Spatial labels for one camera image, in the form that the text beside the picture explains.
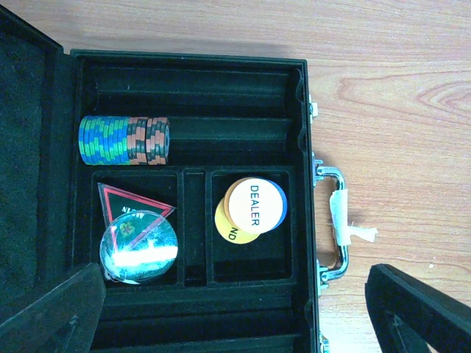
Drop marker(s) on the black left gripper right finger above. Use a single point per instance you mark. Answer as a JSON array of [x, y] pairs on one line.
[[409, 316]]

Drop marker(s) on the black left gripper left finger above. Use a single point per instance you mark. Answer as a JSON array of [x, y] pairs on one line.
[[59, 315]]

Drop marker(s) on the clear acrylic disc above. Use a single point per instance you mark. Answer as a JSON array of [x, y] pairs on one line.
[[138, 266]]

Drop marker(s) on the purple big blind button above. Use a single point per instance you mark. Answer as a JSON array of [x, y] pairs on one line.
[[225, 227]]

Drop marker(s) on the black poker set case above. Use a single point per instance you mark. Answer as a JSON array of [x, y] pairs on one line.
[[230, 118]]

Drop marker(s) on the white dealer button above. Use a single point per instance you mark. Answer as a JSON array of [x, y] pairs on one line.
[[257, 205]]

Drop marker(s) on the brown chips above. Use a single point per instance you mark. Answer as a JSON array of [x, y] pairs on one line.
[[148, 140]]

